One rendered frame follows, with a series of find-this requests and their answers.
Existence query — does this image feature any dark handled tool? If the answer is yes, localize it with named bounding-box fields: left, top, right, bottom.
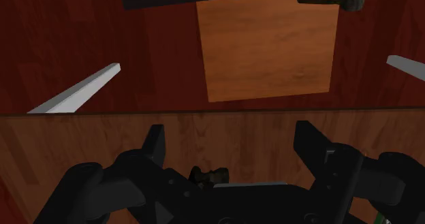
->
left=296, top=0, right=366, bottom=12

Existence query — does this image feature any wooden table with white legs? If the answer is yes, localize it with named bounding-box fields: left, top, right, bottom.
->
left=0, top=54, right=425, bottom=224

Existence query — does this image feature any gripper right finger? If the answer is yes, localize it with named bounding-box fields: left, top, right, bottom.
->
left=294, top=120, right=425, bottom=224

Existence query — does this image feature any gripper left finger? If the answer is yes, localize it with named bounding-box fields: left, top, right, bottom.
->
left=33, top=124, right=200, bottom=224

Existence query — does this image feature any light wooden square stool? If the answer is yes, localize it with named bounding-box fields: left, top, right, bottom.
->
left=195, top=0, right=343, bottom=103

